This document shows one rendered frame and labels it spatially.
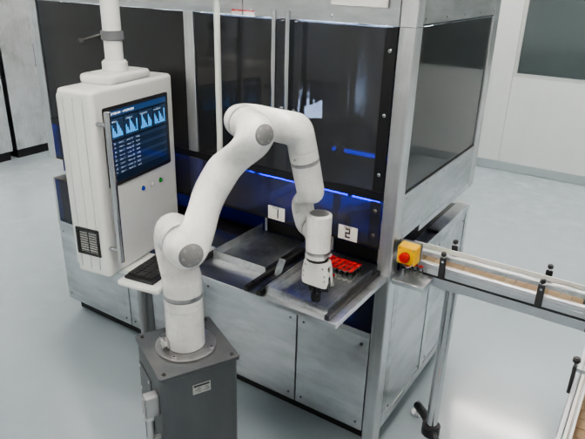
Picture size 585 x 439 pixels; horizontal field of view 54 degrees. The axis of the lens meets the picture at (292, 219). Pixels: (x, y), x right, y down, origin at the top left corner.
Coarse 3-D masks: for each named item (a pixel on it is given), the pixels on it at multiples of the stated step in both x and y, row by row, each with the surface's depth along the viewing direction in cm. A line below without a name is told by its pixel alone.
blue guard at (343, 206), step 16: (176, 160) 268; (192, 160) 262; (176, 176) 271; (192, 176) 265; (240, 176) 249; (256, 176) 244; (272, 176) 240; (240, 192) 252; (256, 192) 247; (272, 192) 242; (288, 192) 238; (336, 192) 225; (256, 208) 250; (288, 208) 240; (320, 208) 231; (336, 208) 227; (352, 208) 223; (368, 208) 219; (336, 224) 229; (352, 224) 225; (368, 224) 221; (368, 240) 224
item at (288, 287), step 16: (288, 272) 221; (368, 272) 221; (272, 288) 208; (288, 288) 214; (304, 288) 214; (336, 288) 215; (352, 288) 210; (304, 304) 202; (320, 304) 198; (336, 304) 202
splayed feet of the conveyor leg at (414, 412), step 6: (414, 402) 279; (420, 402) 279; (414, 408) 278; (420, 408) 270; (414, 414) 280; (420, 414) 266; (426, 414) 263; (426, 426) 254; (438, 426) 255; (426, 432) 254; (432, 432) 252; (438, 432) 254; (432, 438) 250; (438, 438) 250
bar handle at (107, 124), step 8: (104, 112) 206; (104, 120) 207; (104, 128) 209; (112, 136) 211; (112, 144) 211; (112, 152) 212; (112, 160) 213; (112, 168) 214; (112, 176) 215; (112, 184) 216; (112, 192) 218; (112, 200) 219; (120, 216) 223; (120, 224) 223; (120, 232) 224; (120, 240) 226; (112, 248) 229; (120, 248) 227; (120, 256) 228
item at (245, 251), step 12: (252, 228) 255; (240, 240) 249; (252, 240) 251; (264, 240) 252; (276, 240) 252; (288, 240) 252; (216, 252) 234; (228, 252) 241; (240, 252) 241; (252, 252) 241; (264, 252) 241; (276, 252) 242; (288, 252) 235; (240, 264) 229; (252, 264) 225; (264, 264) 231; (276, 264) 229
